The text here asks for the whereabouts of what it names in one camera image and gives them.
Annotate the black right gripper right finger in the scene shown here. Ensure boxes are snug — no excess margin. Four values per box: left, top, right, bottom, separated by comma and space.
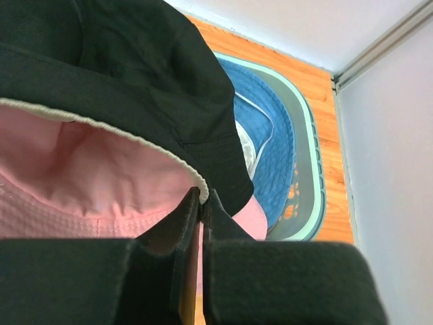
202, 192, 388, 324

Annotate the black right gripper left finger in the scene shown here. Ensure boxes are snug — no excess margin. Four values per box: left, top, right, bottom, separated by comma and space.
1, 188, 200, 324

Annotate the black pink-lined hat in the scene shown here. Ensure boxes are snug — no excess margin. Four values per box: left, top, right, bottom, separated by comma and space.
1, 1, 267, 240

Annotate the grey plastic basket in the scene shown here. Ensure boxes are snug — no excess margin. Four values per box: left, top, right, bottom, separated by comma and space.
216, 53, 326, 240

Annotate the blue hat in basket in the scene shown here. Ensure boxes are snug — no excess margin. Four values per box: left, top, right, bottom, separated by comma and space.
219, 58, 296, 228

